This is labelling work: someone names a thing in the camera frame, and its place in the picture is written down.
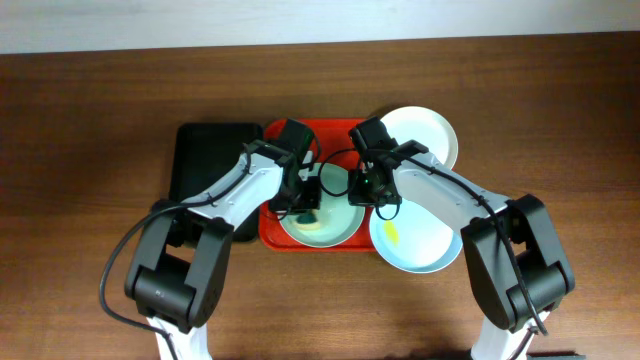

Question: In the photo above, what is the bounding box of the green and yellow sponge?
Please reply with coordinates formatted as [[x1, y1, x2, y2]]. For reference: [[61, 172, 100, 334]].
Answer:
[[294, 211, 323, 231]]

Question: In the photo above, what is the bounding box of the pale green plate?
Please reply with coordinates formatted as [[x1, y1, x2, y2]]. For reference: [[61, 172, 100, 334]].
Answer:
[[279, 163, 365, 248]]

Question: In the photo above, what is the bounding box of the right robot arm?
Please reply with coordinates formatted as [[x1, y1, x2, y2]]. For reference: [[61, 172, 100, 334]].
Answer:
[[348, 117, 575, 359]]

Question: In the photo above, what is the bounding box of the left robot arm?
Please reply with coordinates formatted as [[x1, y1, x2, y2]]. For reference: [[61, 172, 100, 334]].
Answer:
[[124, 120, 319, 359]]

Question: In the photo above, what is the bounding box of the red plastic tray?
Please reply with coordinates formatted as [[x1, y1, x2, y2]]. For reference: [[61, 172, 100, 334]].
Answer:
[[258, 118, 374, 253]]

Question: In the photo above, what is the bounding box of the black rectangular tray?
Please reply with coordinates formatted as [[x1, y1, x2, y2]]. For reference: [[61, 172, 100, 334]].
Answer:
[[168, 123, 263, 248]]

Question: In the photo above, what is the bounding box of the white plate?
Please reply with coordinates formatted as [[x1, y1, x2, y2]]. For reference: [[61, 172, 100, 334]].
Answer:
[[381, 106, 459, 169]]

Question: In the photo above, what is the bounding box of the light blue plate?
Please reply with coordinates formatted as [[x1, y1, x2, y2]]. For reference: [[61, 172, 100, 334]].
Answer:
[[368, 200, 463, 274]]

